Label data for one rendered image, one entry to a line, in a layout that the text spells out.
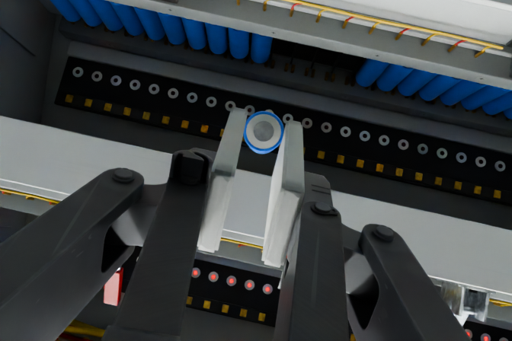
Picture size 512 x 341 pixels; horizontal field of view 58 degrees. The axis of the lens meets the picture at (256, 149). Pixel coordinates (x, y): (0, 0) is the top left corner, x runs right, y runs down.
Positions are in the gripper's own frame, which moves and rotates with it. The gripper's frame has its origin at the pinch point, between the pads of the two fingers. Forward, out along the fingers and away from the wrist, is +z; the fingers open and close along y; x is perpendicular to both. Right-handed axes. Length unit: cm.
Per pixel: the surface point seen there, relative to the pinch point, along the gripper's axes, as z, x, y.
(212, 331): 27.1, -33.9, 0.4
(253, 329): 27.3, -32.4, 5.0
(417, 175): 27.8, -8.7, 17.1
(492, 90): 22.8, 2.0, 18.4
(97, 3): 23.4, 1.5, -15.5
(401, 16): 19.4, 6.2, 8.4
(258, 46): 24.3, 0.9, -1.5
